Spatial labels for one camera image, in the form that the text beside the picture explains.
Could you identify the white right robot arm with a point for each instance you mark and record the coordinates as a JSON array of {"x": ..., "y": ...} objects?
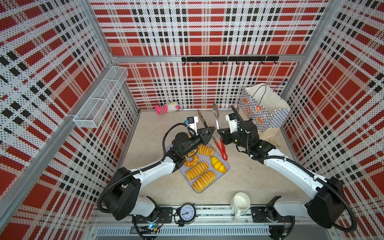
[{"x": 325, "y": 203}]

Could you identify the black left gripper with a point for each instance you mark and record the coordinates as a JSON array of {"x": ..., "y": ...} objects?
[{"x": 203, "y": 136}]

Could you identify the lower ridged fake bread roll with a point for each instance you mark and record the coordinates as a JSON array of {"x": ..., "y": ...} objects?
[{"x": 204, "y": 181}]

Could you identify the small ridged fake bread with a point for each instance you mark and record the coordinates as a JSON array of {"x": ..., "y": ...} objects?
[{"x": 206, "y": 150}]

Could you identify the pink white plush toy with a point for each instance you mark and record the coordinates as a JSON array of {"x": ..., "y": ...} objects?
[{"x": 167, "y": 108}]

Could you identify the black hook rail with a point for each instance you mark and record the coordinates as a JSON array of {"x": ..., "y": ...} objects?
[{"x": 225, "y": 59}]

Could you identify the white mug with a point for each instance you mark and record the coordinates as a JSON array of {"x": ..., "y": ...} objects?
[{"x": 239, "y": 204}]

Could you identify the ring shaped fake bread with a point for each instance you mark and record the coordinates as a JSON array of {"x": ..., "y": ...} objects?
[{"x": 192, "y": 159}]

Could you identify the blue checkered paper bag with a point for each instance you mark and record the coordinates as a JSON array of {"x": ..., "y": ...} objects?
[{"x": 267, "y": 110}]

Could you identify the black round clock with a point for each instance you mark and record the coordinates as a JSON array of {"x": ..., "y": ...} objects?
[{"x": 187, "y": 214}]

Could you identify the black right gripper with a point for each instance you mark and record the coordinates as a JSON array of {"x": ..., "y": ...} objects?
[{"x": 225, "y": 137}]

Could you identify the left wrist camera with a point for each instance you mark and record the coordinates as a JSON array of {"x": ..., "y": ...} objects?
[{"x": 192, "y": 123}]

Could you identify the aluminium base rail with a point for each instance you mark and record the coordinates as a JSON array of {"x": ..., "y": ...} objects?
[{"x": 213, "y": 222}]

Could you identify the white wire mesh basket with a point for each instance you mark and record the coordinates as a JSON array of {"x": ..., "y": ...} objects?
[{"x": 97, "y": 105}]

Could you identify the lilac plastic tray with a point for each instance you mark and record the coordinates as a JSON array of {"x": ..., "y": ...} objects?
[{"x": 207, "y": 159}]

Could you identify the upper ridged fake bread roll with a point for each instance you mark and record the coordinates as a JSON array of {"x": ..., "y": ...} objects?
[{"x": 197, "y": 170}]

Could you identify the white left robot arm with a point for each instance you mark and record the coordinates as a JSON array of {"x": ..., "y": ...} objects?
[{"x": 121, "y": 197}]

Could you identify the yellow fake bread loaf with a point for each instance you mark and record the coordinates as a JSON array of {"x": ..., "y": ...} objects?
[{"x": 218, "y": 165}]

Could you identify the ridged fake bread roll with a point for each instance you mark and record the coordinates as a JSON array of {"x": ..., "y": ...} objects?
[
  {"x": 204, "y": 181},
  {"x": 197, "y": 170}
]

